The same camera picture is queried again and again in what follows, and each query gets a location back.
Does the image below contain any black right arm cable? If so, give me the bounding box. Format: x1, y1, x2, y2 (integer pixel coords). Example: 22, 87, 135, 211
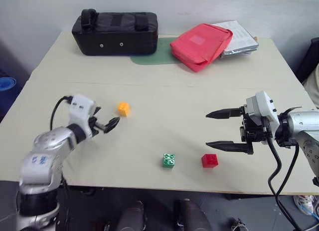
267, 106, 304, 231

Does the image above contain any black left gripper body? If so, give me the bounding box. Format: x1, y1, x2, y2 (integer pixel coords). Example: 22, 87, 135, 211
88, 106, 106, 137

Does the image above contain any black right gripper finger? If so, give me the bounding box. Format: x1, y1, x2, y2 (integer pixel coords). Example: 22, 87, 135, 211
205, 140, 254, 155
205, 107, 245, 120

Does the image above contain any beige fabric cushion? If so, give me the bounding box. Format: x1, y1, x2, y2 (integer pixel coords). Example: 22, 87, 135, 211
302, 63, 319, 109

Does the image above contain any yellow toy brick cube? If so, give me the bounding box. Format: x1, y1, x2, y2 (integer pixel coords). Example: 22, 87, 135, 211
117, 101, 131, 117

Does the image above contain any green table mat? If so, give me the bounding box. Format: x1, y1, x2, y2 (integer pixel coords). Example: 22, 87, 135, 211
130, 37, 180, 66

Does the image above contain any dark rounded shape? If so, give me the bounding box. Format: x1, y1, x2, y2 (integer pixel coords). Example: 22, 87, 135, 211
115, 200, 147, 231
173, 198, 213, 231

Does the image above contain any red toy brick cube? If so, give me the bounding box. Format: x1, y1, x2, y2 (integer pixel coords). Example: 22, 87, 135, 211
201, 153, 219, 169

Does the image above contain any blue round container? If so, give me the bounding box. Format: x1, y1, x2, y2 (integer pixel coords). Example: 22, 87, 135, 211
0, 76, 17, 92

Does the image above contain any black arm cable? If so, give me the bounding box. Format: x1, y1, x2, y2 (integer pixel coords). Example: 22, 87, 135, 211
267, 106, 304, 231
49, 95, 73, 131

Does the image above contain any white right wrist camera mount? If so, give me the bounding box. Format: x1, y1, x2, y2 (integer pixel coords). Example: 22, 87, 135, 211
245, 90, 280, 140

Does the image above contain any black padded carry case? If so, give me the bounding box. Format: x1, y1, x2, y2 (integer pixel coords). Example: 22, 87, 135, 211
71, 8, 159, 57

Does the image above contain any dark laced shoe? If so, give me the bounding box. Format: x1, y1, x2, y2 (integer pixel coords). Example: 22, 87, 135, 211
230, 218, 248, 231

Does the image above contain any white sneaker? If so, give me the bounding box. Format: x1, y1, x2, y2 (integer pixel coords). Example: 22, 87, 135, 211
293, 194, 319, 216

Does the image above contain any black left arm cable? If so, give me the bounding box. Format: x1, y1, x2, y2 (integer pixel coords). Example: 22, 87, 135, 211
49, 95, 73, 131

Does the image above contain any green toy brick cube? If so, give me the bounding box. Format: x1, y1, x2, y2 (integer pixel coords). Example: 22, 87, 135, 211
162, 153, 176, 169

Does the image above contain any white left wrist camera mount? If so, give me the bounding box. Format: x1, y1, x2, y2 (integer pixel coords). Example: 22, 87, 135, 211
68, 93, 97, 138

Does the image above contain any silver foil bag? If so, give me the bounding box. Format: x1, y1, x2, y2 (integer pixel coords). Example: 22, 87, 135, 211
219, 44, 260, 60

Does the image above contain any white printed paper booklet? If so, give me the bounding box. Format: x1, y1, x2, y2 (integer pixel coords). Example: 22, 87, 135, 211
211, 20, 259, 52

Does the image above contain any black chair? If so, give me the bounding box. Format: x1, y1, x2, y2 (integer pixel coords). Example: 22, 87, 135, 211
295, 37, 319, 83

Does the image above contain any red fabric pouch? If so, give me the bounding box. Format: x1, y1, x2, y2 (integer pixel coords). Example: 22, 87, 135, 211
169, 22, 234, 73

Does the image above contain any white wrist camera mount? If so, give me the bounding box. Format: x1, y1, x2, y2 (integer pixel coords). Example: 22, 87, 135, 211
68, 93, 97, 138
245, 90, 280, 140

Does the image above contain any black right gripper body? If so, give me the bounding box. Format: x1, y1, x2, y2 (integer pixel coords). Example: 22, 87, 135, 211
239, 105, 274, 144

